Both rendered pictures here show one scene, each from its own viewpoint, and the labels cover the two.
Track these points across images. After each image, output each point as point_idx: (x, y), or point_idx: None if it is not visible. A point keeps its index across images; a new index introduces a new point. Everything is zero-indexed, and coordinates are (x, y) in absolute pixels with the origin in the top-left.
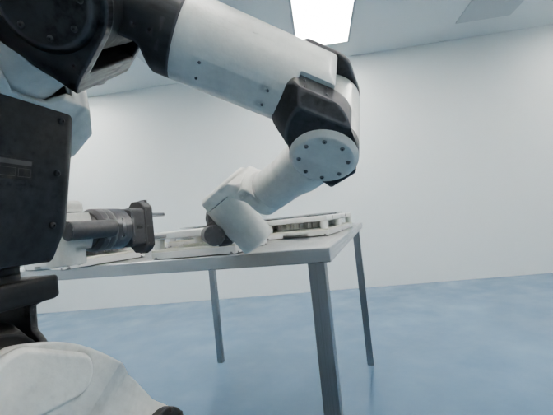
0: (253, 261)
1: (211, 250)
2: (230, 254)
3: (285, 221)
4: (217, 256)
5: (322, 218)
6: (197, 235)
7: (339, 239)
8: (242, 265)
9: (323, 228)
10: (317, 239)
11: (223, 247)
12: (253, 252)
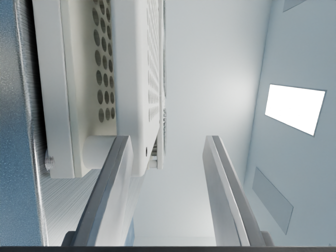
0: (17, 243)
1: (56, 85)
2: (38, 167)
3: (160, 124)
4: (28, 116)
5: (159, 166)
6: (113, 29)
7: (126, 236)
8: (0, 207)
9: (148, 165)
10: (132, 185)
11: (68, 135)
12: (58, 225)
